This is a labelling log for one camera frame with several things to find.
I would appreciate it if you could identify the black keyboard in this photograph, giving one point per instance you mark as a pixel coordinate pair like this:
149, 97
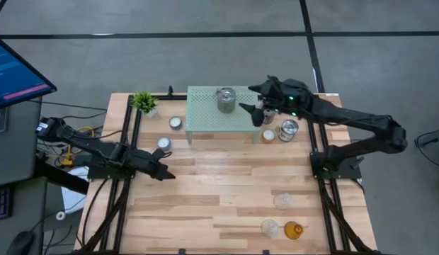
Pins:
0, 202

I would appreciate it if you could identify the orange patterned candle tin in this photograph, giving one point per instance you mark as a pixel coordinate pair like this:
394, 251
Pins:
268, 135

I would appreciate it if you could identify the black diagonal bar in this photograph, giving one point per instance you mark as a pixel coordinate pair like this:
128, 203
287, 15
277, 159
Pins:
63, 178

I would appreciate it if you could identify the dark grey equipment base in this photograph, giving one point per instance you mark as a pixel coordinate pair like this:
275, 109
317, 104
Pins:
433, 138

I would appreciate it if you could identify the green plant in white pot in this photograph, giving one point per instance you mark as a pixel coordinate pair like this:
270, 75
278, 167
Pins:
144, 102

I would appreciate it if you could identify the black computer mouse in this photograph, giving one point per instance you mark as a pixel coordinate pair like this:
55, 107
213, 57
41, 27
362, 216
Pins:
21, 242

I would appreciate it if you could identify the white tape roll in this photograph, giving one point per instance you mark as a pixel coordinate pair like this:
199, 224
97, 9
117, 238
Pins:
60, 215

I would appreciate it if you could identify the black aluminium rig frame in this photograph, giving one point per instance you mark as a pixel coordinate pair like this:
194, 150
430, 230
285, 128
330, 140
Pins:
163, 97

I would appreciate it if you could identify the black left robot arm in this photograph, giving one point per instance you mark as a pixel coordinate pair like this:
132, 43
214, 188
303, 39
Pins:
113, 154

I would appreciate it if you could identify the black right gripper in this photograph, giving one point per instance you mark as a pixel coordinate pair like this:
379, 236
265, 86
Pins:
286, 97

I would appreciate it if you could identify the tin can with grey-green label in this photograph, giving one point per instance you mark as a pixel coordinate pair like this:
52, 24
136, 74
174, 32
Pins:
226, 100

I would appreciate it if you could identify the tin can with cream label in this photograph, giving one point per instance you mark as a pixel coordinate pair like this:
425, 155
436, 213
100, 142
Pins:
287, 130

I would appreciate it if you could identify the amber glass candlestick holder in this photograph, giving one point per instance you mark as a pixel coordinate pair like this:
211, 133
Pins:
294, 230

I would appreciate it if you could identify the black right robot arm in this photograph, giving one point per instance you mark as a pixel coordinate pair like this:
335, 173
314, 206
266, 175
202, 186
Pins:
364, 122

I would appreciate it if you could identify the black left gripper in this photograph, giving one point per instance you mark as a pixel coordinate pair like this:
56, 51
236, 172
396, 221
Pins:
148, 163

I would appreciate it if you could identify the black computer monitor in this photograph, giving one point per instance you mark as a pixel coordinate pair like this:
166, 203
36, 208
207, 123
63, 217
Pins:
14, 74

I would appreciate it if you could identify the grey desk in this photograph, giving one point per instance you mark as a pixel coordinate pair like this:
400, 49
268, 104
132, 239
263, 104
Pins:
17, 148

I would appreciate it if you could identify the clear glass candlestick holder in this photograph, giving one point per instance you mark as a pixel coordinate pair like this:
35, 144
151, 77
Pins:
283, 200
269, 227

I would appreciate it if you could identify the white paper sheet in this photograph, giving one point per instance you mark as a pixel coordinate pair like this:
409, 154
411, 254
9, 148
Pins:
74, 195

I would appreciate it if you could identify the green perforated metal shelf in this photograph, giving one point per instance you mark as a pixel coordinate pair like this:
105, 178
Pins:
205, 117

